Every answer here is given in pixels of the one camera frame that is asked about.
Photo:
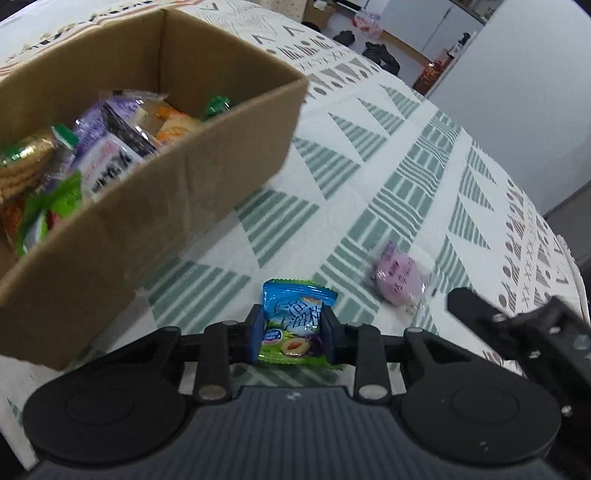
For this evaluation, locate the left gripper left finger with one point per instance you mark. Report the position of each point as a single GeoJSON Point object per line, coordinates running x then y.
{"type": "Point", "coordinates": [165, 352]}

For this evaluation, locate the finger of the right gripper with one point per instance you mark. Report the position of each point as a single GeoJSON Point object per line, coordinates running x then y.
{"type": "Point", "coordinates": [489, 324]}

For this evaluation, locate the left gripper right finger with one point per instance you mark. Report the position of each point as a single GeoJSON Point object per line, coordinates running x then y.
{"type": "Point", "coordinates": [417, 352]}

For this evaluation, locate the blue green jelly snack pack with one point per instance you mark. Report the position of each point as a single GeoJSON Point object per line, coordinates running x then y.
{"type": "Point", "coordinates": [291, 333]}

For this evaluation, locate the bright green snack pack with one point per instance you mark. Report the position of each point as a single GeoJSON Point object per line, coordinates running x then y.
{"type": "Point", "coordinates": [43, 211]}

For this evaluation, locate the purple round pastry pack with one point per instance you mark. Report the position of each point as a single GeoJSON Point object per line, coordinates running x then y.
{"type": "Point", "coordinates": [398, 277]}

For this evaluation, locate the patterned white green bedspread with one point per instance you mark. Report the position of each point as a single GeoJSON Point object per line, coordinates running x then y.
{"type": "Point", "coordinates": [370, 161]}

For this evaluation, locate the brown cardboard box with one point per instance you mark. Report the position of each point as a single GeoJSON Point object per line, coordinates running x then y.
{"type": "Point", "coordinates": [59, 297]}

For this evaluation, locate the white black-lettered snack pack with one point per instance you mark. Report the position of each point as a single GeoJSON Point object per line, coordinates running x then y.
{"type": "Point", "coordinates": [104, 160]}

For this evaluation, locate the orange cracker pack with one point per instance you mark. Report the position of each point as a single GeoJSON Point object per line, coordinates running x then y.
{"type": "Point", "coordinates": [175, 125]}

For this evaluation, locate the dark green candy pack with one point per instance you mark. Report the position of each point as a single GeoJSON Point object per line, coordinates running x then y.
{"type": "Point", "coordinates": [217, 105]}

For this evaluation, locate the purple wafer pack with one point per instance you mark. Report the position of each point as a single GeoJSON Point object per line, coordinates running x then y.
{"type": "Point", "coordinates": [128, 115]}

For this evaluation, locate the clear green-edged biscuit pack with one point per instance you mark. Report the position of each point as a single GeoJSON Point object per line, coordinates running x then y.
{"type": "Point", "coordinates": [42, 157]}

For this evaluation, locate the red oil bottle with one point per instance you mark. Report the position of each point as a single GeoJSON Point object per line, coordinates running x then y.
{"type": "Point", "coordinates": [432, 72]}

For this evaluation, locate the black slippers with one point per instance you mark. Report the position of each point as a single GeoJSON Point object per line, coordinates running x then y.
{"type": "Point", "coordinates": [378, 53]}

